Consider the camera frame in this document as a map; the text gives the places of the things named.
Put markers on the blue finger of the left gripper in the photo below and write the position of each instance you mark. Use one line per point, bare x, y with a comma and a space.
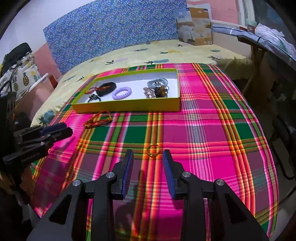
54, 127
58, 135

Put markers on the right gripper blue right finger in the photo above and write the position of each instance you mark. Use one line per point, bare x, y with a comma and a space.
173, 170

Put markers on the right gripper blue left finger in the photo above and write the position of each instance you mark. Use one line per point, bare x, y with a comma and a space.
123, 172

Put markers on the yellow pineapple bed sheet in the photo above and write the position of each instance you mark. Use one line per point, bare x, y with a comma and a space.
236, 66

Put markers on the pink green plaid cloth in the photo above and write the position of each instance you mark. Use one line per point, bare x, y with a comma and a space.
215, 135

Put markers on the pineapple print pillow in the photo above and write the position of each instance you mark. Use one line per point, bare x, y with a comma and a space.
20, 77

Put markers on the black wide bangle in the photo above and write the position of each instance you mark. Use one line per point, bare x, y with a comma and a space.
105, 89

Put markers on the brown hair clips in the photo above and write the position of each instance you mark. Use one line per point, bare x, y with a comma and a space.
158, 92

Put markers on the black bag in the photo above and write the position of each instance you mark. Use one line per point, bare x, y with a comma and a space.
15, 55

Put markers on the green rimmed white tray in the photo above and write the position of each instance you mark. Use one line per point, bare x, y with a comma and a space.
129, 93

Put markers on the blue floral headboard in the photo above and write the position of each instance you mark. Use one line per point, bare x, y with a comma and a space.
100, 27

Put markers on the bedding product cardboard box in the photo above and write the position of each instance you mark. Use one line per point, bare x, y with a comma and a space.
193, 26

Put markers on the grey checked side table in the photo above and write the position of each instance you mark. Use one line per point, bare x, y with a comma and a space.
259, 41

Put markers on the teal cup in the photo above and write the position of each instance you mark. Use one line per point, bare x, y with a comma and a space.
251, 25

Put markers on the white crumpled cloth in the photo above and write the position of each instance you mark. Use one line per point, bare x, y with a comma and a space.
274, 36

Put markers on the white window frame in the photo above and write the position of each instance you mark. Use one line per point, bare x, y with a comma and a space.
246, 13

